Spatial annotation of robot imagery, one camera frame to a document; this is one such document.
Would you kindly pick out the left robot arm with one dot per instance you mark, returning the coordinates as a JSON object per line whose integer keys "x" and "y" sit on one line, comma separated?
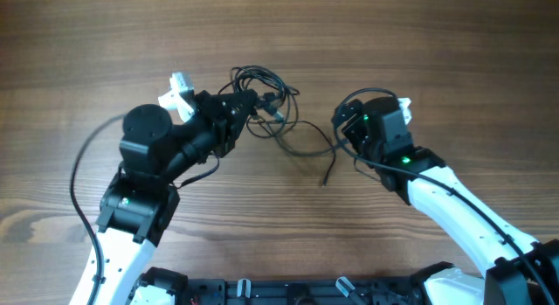
{"x": 160, "y": 142}

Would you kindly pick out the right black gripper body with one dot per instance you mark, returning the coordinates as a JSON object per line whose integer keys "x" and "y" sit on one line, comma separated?
{"x": 357, "y": 135}

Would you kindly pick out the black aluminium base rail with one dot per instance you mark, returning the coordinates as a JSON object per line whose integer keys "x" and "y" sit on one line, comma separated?
{"x": 384, "y": 290}

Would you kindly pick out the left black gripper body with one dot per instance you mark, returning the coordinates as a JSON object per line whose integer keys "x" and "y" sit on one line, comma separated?
{"x": 224, "y": 128}

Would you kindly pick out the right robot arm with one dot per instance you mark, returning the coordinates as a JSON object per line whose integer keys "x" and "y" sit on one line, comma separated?
{"x": 514, "y": 266}

